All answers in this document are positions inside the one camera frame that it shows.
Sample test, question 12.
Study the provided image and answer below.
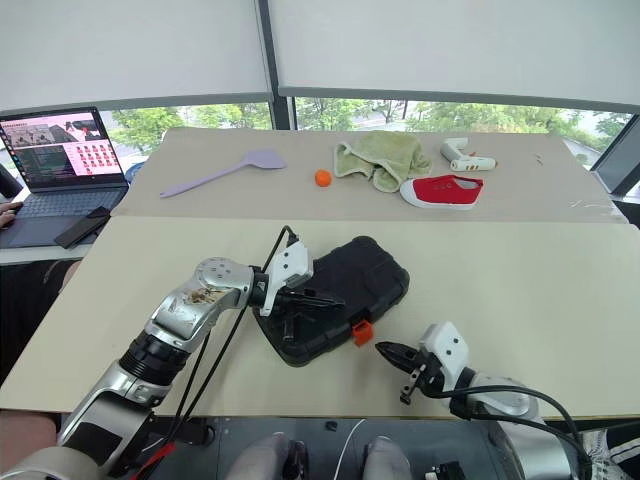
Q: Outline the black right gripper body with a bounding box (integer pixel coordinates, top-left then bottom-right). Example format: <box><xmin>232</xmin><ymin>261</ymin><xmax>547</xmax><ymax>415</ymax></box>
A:
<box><xmin>399</xmin><ymin>347</ymin><xmax>446</xmax><ymax>405</ymax></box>

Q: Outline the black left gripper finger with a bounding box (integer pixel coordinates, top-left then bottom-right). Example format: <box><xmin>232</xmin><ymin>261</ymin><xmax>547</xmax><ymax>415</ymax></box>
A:
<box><xmin>283</xmin><ymin>313</ymin><xmax>321</xmax><ymax>342</ymax></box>
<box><xmin>299</xmin><ymin>292</ymin><xmax>347</xmax><ymax>309</ymax></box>

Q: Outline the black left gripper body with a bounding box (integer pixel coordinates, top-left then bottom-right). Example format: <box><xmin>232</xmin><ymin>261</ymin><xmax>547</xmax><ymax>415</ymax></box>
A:
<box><xmin>275</xmin><ymin>287</ymin><xmax>316</xmax><ymax>321</ymax></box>

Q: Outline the black plastic tool case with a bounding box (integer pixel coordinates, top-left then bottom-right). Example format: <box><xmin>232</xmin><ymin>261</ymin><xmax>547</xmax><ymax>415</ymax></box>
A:
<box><xmin>254</xmin><ymin>235</ymin><xmax>412</xmax><ymax>368</ymax></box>

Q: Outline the person bare hand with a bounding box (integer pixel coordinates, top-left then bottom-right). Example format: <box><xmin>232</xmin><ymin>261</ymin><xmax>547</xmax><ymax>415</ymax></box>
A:
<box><xmin>0</xmin><ymin>201</ymin><xmax>24</xmax><ymax>229</ymax></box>

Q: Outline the grey rounded shape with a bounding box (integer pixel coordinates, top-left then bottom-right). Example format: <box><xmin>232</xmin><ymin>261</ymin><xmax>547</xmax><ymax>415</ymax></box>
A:
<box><xmin>360</xmin><ymin>434</ymin><xmax>415</xmax><ymax>480</ymax></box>
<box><xmin>233</xmin><ymin>431</ymin><xmax>307</xmax><ymax>480</ymax></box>

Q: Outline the small black box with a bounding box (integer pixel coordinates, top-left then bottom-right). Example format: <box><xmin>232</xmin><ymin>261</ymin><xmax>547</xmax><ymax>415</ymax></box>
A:
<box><xmin>424</xmin><ymin>461</ymin><xmax>467</xmax><ymax>480</ymax></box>

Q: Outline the purple silicone spatula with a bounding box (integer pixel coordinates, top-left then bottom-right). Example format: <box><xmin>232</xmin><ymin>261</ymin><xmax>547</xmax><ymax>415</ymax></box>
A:
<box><xmin>159</xmin><ymin>148</ymin><xmax>288</xmax><ymax>200</ymax></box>

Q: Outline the green towel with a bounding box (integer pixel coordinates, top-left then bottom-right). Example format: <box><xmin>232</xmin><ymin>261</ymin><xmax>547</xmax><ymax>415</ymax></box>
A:
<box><xmin>333</xmin><ymin>130</ymin><xmax>434</xmax><ymax>194</ymax></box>

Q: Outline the red white canvas shoe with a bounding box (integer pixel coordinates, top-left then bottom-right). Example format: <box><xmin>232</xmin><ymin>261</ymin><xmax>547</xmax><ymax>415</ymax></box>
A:
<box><xmin>399</xmin><ymin>174</ymin><xmax>486</xmax><ymax>212</ymax></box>

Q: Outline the dark window mullion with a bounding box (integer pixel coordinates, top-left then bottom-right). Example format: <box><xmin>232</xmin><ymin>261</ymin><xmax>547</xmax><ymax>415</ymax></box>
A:
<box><xmin>254</xmin><ymin>0</ymin><xmax>298</xmax><ymax>133</ymax></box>

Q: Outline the white glue gun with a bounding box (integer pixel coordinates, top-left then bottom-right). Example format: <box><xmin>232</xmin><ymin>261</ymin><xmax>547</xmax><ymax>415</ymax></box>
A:
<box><xmin>439</xmin><ymin>136</ymin><xmax>502</xmax><ymax>173</ymax></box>

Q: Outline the bystander striped black white clothing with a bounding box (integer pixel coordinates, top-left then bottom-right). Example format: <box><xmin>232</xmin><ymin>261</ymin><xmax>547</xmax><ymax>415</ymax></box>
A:
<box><xmin>581</xmin><ymin>426</ymin><xmax>640</xmax><ymax>480</ymax></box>

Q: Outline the black smartphone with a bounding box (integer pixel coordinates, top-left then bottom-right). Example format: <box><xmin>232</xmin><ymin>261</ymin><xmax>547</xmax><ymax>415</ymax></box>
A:
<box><xmin>53</xmin><ymin>205</ymin><xmax>112</xmax><ymax>250</ymax></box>

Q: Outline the person in dark shirt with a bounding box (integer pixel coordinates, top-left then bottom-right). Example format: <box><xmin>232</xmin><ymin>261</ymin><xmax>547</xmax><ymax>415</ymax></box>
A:
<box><xmin>0</xmin><ymin>258</ymin><xmax>84</xmax><ymax>469</ymax></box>

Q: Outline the open grey laptop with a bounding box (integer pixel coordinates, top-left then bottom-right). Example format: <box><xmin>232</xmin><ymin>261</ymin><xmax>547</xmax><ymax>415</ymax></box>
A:
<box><xmin>0</xmin><ymin>105</ymin><xmax>131</xmax><ymax>249</ymax></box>

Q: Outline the white roller blind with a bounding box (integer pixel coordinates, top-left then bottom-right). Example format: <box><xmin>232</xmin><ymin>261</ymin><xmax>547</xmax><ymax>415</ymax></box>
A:
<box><xmin>0</xmin><ymin>0</ymin><xmax>274</xmax><ymax>115</ymax></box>
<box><xmin>276</xmin><ymin>0</ymin><xmax>640</xmax><ymax>115</ymax></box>

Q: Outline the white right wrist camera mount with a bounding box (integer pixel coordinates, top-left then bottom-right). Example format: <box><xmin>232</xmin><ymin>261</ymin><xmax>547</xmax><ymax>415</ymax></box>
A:
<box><xmin>418</xmin><ymin>320</ymin><xmax>472</xmax><ymax>392</ymax></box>

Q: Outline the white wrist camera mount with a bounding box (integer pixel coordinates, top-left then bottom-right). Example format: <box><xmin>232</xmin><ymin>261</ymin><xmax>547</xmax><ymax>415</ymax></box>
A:
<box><xmin>418</xmin><ymin>320</ymin><xmax>472</xmax><ymax>392</ymax></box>
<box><xmin>259</xmin><ymin>242</ymin><xmax>315</xmax><ymax>318</ymax></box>

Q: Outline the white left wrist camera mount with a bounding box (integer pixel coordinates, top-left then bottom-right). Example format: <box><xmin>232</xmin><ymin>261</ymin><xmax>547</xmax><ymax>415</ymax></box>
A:
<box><xmin>259</xmin><ymin>242</ymin><xmax>315</xmax><ymax>318</ymax></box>

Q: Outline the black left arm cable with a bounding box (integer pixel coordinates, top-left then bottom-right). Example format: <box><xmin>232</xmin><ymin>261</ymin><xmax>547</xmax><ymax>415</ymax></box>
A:
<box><xmin>167</xmin><ymin>225</ymin><xmax>302</xmax><ymax>451</ymax></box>

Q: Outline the thin white cable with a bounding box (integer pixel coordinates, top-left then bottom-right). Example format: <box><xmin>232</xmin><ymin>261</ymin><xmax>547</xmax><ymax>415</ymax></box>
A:
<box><xmin>341</xmin><ymin>418</ymin><xmax>367</xmax><ymax>480</ymax></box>

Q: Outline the black under-table bracket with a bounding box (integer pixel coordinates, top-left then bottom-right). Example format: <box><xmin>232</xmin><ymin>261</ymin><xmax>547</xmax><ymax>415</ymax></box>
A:
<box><xmin>176</xmin><ymin>416</ymin><xmax>217</xmax><ymax>447</ymax></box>

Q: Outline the dark slanted window frame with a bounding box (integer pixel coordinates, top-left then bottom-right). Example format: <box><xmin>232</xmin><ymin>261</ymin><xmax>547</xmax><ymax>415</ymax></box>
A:
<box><xmin>591</xmin><ymin>112</ymin><xmax>640</xmax><ymax>202</ymax></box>

